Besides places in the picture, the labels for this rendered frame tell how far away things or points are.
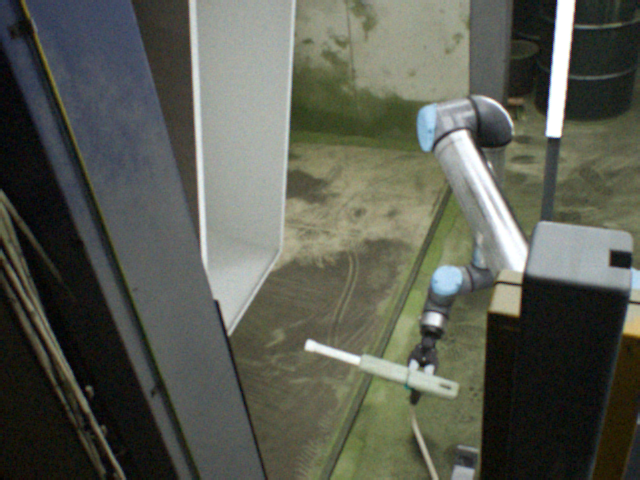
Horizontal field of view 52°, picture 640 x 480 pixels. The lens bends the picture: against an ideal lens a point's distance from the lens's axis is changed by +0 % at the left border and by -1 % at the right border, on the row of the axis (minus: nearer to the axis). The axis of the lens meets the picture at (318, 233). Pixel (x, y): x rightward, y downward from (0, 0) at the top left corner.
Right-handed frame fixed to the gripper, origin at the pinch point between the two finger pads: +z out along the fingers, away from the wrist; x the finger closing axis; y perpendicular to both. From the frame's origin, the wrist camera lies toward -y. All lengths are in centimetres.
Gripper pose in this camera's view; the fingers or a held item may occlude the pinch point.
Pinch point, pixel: (416, 386)
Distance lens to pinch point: 208.9
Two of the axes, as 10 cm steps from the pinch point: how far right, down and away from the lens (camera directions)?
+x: -9.5, -2.5, 2.0
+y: 0.4, 5.2, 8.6
